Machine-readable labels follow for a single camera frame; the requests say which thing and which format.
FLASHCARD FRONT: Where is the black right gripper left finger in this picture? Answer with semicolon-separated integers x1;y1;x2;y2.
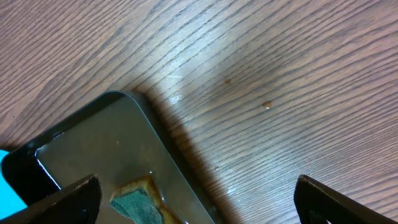
1;174;102;224

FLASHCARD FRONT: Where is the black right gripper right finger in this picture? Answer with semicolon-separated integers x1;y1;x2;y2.
294;175;397;224

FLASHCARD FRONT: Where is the green yellow sponge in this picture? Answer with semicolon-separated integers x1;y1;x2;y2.
109;175;183;224

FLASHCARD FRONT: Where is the teal plastic tray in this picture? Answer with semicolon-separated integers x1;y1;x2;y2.
0;168;27;220

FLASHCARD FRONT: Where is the black water tray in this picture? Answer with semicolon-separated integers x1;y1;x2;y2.
1;91;223;223

